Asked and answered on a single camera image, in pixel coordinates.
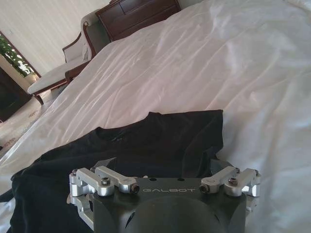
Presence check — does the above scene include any black shirt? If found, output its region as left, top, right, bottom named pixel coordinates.
left=0, top=109, right=225, bottom=233

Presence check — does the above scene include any white bed sheet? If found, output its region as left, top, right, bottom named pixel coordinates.
left=0, top=0, right=311, bottom=233

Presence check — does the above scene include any dark wooden cabinet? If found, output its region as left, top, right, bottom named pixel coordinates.
left=0, top=65, right=33, bottom=122

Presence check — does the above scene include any dark wooden headboard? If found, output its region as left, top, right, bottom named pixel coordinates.
left=95, top=0, right=183, bottom=42

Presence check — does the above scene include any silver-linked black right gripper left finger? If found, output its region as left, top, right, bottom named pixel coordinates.
left=69, top=157, right=140, bottom=219

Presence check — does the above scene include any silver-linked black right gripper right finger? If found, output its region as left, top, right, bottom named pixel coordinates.
left=199, top=158, right=263, bottom=216

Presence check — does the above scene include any wood-framed pale upholstered chaise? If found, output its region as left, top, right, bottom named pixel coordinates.
left=26, top=9, right=109, bottom=105

